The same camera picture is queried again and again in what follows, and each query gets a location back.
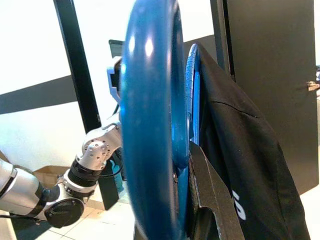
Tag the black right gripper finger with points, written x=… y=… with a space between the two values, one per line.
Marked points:
x=210 y=190

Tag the black jersey with teal print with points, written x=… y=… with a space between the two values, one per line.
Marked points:
x=250 y=162

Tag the blue plastic hanger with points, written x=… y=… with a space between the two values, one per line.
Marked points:
x=150 y=100

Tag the black pillar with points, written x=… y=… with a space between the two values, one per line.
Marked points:
x=80 y=87

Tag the dark brown door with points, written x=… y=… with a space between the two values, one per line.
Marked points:
x=275 y=75

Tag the open brown cardboard box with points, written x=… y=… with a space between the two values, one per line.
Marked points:
x=47 y=175

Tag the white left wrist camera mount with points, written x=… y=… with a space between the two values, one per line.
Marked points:
x=115 y=93

